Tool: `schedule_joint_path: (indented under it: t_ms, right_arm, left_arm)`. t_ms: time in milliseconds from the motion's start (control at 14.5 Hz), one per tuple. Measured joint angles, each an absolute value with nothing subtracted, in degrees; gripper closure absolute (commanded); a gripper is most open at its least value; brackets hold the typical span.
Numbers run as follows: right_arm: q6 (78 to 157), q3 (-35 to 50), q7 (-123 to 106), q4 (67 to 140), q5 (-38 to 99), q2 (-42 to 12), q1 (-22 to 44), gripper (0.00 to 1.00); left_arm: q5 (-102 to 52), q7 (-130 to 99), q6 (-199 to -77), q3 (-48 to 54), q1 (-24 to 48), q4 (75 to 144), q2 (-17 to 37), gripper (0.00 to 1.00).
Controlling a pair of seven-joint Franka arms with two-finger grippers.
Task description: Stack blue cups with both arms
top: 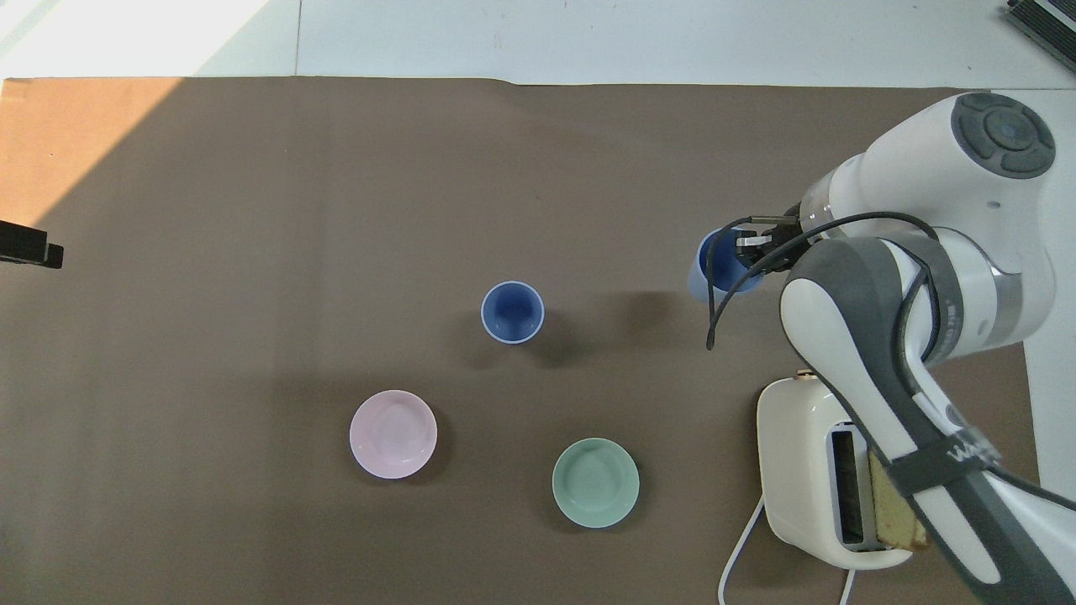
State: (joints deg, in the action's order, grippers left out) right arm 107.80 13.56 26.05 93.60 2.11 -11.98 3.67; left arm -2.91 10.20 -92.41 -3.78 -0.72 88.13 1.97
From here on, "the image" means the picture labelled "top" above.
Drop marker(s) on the black stand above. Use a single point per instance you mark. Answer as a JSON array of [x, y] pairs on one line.
[[25, 244]]

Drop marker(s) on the blue cup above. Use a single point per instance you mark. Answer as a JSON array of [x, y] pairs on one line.
[[703, 281], [513, 312]]

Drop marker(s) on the bread slice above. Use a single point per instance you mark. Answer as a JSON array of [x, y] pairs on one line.
[[893, 504]]

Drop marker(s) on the white toaster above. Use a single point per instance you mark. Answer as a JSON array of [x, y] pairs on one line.
[[799, 462]]

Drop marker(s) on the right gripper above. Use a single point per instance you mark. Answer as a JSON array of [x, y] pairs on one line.
[[799, 225]]

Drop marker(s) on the green bowl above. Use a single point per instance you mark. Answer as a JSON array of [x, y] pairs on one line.
[[595, 483]]

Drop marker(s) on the pink bowl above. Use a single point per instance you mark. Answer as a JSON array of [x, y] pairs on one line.
[[392, 434]]

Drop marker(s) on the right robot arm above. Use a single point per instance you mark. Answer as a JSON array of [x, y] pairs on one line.
[[925, 168]]

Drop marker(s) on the grey metal frame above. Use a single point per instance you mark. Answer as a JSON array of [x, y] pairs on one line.
[[1046, 23]]

